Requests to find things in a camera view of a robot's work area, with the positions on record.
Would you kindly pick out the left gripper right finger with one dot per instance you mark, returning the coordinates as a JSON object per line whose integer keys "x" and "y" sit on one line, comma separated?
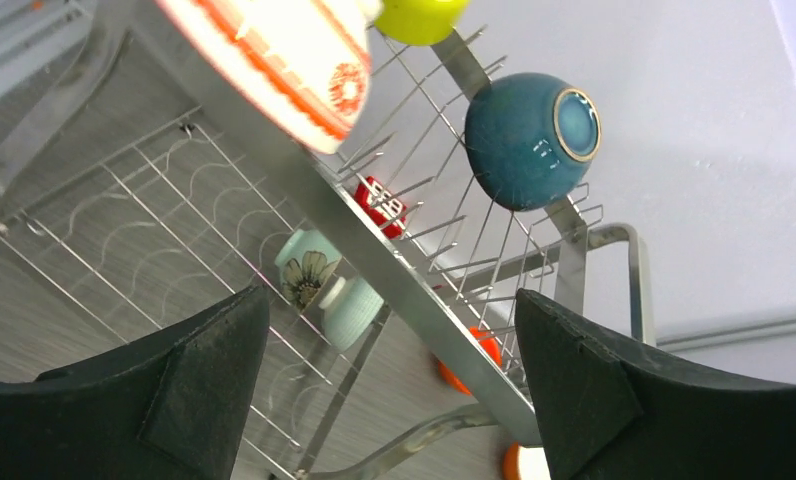
{"x": 611, "y": 407}

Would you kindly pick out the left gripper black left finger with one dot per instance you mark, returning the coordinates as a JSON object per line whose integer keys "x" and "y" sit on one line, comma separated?
{"x": 171, "y": 405}

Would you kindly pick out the orange bowl white inside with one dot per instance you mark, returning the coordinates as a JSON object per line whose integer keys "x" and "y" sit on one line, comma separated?
{"x": 525, "y": 463}

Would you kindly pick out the metal two-tier dish rack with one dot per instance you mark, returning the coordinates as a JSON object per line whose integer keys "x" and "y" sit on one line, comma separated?
{"x": 138, "y": 187}

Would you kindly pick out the white bowl red pattern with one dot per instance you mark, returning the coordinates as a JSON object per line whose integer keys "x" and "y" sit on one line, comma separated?
{"x": 304, "y": 64}

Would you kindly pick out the white plate in rack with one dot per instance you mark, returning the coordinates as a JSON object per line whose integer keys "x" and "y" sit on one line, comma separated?
{"x": 350, "y": 306}

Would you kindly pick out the pale green ceramic bowl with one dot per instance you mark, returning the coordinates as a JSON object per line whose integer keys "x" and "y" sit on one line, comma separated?
{"x": 305, "y": 263}

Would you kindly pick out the dark blue ceramic bowl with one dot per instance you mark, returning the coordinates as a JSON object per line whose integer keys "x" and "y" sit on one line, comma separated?
{"x": 530, "y": 138}

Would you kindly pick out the red white toy block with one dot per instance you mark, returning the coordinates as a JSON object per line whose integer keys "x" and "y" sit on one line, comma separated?
{"x": 381, "y": 206}

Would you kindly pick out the yellow bowl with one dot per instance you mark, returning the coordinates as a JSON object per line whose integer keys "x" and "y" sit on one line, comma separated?
{"x": 419, "y": 22}

